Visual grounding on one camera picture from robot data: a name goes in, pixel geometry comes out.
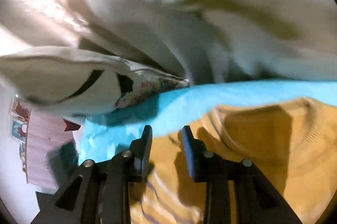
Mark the mustard striped knit sweater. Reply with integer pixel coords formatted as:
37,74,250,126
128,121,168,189
130,98,336,223

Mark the pink cabinet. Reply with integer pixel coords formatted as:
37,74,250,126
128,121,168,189
26,110,74,190

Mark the turquoise cartoon fleece blanket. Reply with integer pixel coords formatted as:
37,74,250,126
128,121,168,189
78,80,336,164

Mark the cream floral cushion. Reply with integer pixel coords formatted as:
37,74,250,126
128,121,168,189
1,47,189,121

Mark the white leaf print pillow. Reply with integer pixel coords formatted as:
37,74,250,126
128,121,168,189
1,0,336,84

